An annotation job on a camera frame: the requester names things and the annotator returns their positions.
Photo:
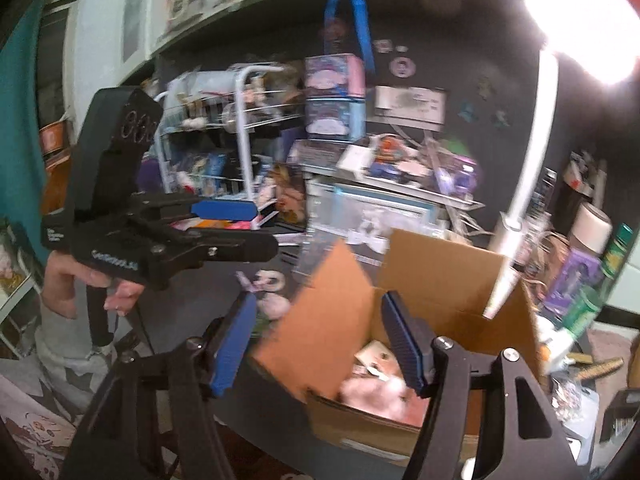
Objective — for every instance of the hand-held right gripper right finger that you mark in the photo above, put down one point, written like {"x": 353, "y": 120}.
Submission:
{"x": 406, "y": 347}

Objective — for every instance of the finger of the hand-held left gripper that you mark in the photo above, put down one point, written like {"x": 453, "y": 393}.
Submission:
{"x": 225, "y": 211}
{"x": 240, "y": 247}

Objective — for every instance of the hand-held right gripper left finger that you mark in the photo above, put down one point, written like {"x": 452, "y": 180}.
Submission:
{"x": 231, "y": 347}

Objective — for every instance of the pink tape roll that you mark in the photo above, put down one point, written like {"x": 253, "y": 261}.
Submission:
{"x": 257, "y": 278}

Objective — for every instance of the pink plush toy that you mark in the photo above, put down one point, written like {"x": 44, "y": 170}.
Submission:
{"x": 375, "y": 395}

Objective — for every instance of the small white plush toy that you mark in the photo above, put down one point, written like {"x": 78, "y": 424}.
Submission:
{"x": 275, "y": 306}

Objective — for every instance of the cardboard box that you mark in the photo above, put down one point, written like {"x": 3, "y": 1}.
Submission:
{"x": 325, "y": 310}

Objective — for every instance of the person's left forearm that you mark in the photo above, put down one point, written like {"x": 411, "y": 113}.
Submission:
{"x": 65, "y": 360}

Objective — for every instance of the person's left hand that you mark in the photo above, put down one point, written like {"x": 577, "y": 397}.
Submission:
{"x": 62, "y": 285}

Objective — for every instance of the illustrated book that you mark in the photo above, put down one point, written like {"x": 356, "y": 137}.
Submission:
{"x": 287, "y": 192}

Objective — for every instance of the teal curtain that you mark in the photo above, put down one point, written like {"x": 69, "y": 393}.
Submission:
{"x": 20, "y": 110}

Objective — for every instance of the clear bag with white bow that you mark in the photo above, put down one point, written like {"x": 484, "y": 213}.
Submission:
{"x": 350, "y": 242}

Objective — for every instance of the white cabinet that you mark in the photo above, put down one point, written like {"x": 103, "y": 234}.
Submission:
{"x": 100, "y": 25}

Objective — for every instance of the light blue framed box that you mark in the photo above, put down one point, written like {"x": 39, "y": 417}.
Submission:
{"x": 380, "y": 205}

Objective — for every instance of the pink character tin box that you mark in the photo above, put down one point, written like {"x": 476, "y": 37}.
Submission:
{"x": 332, "y": 77}

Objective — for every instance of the orange figure card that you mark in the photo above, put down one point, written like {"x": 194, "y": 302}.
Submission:
{"x": 389, "y": 147}

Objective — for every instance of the purple globe toy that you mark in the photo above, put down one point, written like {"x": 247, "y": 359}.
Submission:
{"x": 460, "y": 175}

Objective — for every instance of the purple box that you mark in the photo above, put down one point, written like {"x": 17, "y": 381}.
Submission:
{"x": 575, "y": 275}

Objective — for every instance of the printed blanket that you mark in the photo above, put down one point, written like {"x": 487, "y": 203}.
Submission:
{"x": 30, "y": 430}

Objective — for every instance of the green glass bottle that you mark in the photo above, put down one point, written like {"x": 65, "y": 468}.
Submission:
{"x": 617, "y": 255}

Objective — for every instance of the black pen holder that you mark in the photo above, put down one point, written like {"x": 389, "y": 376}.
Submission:
{"x": 580, "y": 185}

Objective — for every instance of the white desk lamp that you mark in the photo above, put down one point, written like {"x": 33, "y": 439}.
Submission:
{"x": 540, "y": 110}

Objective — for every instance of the round wall badge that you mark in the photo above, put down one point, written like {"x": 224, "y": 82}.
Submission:
{"x": 401, "y": 66}

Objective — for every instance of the wall sticker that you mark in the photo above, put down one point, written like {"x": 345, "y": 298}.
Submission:
{"x": 501, "y": 117}
{"x": 466, "y": 110}
{"x": 484, "y": 85}

